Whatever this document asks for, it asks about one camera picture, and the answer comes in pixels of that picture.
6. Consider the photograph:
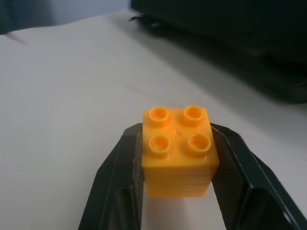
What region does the black cloth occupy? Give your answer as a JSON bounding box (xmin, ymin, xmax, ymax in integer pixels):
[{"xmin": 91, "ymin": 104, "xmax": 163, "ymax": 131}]
[{"xmin": 129, "ymin": 0, "xmax": 307, "ymax": 104}]

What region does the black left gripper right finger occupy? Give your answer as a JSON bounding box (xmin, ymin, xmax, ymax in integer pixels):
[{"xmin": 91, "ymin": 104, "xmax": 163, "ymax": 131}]
[{"xmin": 209, "ymin": 121, "xmax": 307, "ymax": 230}]

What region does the orange studded building block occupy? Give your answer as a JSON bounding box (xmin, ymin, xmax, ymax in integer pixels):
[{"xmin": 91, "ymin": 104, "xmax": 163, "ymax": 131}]
[{"xmin": 141, "ymin": 104, "xmax": 220, "ymax": 199}]

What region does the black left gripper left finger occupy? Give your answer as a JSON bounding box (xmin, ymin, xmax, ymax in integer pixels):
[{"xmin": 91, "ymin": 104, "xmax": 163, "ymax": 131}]
[{"xmin": 78, "ymin": 122, "xmax": 147, "ymax": 230}]

